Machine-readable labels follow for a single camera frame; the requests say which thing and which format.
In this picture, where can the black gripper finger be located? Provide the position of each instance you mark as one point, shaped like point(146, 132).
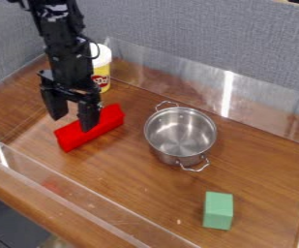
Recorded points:
point(88, 115)
point(55, 102)

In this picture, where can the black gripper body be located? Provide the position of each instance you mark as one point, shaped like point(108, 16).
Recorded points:
point(70, 73)

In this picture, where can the red rectangular block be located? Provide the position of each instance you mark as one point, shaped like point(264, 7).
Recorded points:
point(70, 135)

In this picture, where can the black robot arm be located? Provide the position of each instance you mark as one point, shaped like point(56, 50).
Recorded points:
point(59, 23)

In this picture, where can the yellow Play-Doh container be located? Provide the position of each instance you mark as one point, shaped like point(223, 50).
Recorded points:
point(100, 64)

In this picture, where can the small stainless steel pot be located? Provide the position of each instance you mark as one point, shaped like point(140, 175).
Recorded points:
point(180, 134)

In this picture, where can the clear acrylic table barrier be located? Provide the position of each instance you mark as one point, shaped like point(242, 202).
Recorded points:
point(107, 195)

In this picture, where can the green foam block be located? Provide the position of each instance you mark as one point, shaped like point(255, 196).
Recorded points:
point(218, 211)

